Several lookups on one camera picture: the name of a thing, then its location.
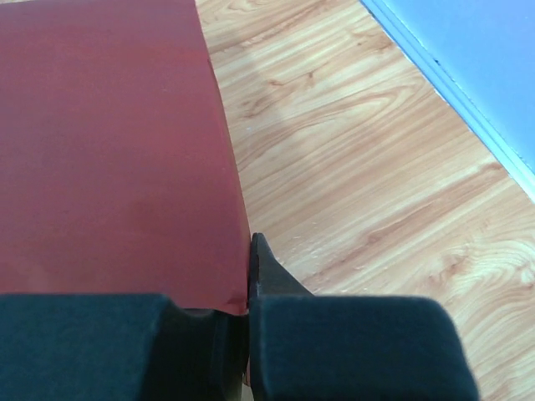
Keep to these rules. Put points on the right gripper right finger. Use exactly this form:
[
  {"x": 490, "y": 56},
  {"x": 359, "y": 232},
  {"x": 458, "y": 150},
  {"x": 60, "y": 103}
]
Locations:
[{"x": 307, "y": 347}]

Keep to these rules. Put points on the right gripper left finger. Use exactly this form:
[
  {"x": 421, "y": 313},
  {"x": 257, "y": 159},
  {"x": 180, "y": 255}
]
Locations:
[{"x": 118, "y": 347}]

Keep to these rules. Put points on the red paper bag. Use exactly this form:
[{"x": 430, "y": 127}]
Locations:
[{"x": 117, "y": 168}]

